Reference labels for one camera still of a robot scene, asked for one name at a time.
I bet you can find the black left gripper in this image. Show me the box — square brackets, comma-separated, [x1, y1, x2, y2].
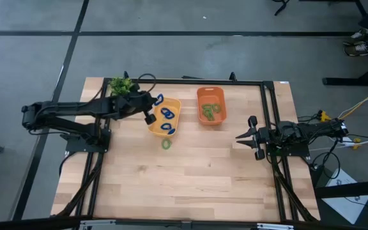
[113, 83, 158, 126]

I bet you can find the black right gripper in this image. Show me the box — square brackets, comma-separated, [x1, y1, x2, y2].
[235, 115, 270, 161]

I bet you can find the green plant in white pot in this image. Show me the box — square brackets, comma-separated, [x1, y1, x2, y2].
[109, 76, 134, 97]

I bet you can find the yellow plastic bin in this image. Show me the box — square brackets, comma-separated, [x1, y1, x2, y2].
[148, 96, 182, 138]

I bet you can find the orange plastic bin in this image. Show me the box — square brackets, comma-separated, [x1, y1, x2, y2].
[196, 86, 228, 126]

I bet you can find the yellow connector plug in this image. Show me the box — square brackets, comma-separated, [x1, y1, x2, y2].
[317, 110, 332, 123]

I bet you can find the white power strip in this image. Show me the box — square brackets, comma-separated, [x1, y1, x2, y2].
[339, 136, 355, 147]

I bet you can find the black metal beam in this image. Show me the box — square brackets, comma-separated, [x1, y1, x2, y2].
[314, 178, 368, 199]

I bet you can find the black chair leg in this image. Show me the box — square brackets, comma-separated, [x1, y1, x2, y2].
[273, 0, 291, 17]

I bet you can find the person's shoe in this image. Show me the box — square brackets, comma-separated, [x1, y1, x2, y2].
[351, 28, 368, 41]
[343, 41, 368, 58]

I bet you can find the black crossbeam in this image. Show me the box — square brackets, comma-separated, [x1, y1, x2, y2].
[0, 215, 368, 230]

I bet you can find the black aluminium table frame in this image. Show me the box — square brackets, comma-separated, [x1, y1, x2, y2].
[75, 70, 301, 223]

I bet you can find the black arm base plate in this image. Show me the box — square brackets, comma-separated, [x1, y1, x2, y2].
[266, 140, 311, 157]
[65, 134, 111, 153]

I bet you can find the black diagonal frame strut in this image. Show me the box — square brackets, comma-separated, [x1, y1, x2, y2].
[56, 152, 104, 219]
[272, 156, 319, 223]

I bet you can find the silver metal bracket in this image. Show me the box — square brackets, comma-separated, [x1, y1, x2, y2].
[78, 219, 118, 230]
[256, 222, 295, 230]

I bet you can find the black cable loop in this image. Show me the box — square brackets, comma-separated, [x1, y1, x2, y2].
[310, 140, 343, 180]

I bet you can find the yellow cable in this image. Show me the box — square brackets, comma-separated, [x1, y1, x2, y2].
[336, 79, 368, 121]

